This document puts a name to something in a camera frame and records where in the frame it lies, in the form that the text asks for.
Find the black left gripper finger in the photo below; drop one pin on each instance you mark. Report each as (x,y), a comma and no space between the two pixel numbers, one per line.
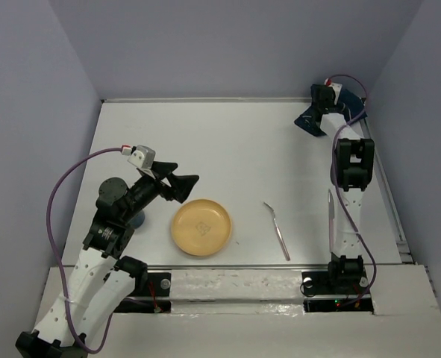
(162,170)
(182,186)

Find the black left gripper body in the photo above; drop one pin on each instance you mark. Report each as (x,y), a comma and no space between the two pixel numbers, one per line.
(145,190)

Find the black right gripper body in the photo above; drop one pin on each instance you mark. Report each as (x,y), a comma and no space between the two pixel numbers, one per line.
(333,101)

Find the dark blue patterned cloth napkin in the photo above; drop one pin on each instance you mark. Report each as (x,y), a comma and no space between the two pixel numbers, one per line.
(348,107)

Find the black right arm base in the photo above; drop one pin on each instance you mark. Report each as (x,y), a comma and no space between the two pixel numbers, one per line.
(323,296)

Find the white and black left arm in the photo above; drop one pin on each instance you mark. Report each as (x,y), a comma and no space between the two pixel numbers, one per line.
(103,276)

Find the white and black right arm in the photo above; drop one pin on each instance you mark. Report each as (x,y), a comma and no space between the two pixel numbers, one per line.
(352,159)

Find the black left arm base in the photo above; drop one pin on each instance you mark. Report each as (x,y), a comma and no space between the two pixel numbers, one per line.
(150,296)

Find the dark blue cup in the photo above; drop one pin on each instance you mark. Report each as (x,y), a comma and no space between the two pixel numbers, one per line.
(138,220)

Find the tan round plate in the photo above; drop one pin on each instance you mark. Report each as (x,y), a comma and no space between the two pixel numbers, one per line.
(201,227)

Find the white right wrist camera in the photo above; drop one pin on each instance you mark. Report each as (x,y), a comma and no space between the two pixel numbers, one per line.
(335,87)

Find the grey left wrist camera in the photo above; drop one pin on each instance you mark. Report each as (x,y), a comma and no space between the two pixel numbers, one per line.
(142,157)

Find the knife with pink handle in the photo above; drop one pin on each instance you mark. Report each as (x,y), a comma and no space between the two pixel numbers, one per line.
(331,220)

